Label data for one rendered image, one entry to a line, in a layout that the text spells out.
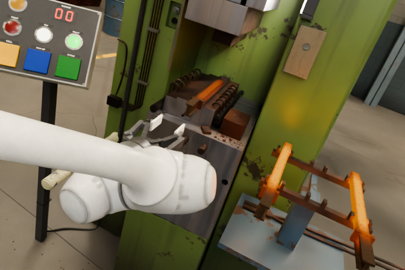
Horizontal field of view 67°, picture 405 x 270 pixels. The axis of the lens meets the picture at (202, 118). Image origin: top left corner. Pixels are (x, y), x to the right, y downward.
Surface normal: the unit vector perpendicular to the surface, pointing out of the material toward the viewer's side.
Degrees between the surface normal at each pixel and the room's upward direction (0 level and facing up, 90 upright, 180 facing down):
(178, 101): 90
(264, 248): 0
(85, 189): 29
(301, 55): 90
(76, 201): 82
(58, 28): 60
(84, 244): 0
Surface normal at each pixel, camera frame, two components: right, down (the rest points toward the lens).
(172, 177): 0.32, -0.30
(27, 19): 0.22, -0.04
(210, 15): -0.32, 0.33
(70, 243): 0.26, -0.87
